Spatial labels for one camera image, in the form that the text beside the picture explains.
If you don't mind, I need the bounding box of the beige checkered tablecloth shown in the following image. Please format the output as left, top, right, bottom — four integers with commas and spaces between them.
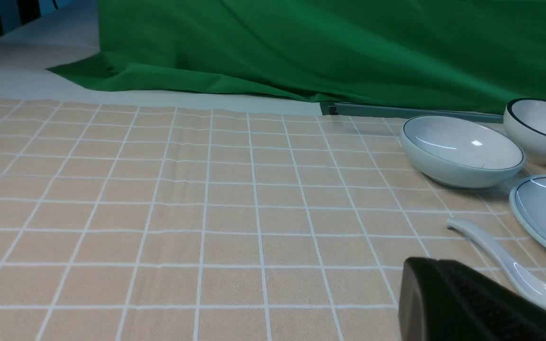
0, 99, 546, 341

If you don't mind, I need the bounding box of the grey metal frame bar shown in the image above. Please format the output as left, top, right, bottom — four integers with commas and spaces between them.
320, 102, 503, 123

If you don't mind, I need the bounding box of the white ceramic spoon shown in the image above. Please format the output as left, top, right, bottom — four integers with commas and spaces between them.
447, 218, 546, 310

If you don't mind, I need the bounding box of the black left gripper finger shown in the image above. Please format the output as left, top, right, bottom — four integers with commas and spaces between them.
398, 257, 546, 341

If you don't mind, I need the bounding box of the pale blue shallow bowl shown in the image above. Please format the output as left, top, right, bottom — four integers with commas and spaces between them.
400, 115, 525, 188

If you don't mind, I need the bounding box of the white bowl dark rim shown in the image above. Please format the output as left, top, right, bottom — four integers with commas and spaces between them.
503, 99, 546, 165

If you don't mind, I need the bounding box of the green backdrop cloth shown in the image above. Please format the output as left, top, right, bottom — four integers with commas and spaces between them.
51, 0, 546, 114

